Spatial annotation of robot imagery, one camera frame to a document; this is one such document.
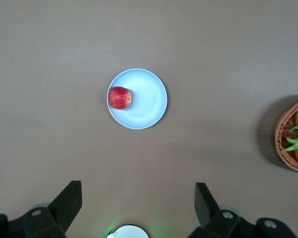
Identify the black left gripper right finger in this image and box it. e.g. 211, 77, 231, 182
188, 182, 298, 238

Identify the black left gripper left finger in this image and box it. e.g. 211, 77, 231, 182
0, 180, 83, 238

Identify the red apple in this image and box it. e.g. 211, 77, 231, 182
108, 86, 133, 110

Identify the brown wicker basket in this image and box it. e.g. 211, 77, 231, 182
274, 98, 298, 175

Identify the brown table cloth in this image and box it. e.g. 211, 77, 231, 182
0, 0, 298, 238

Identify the light blue plate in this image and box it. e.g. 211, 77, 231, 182
106, 68, 168, 130

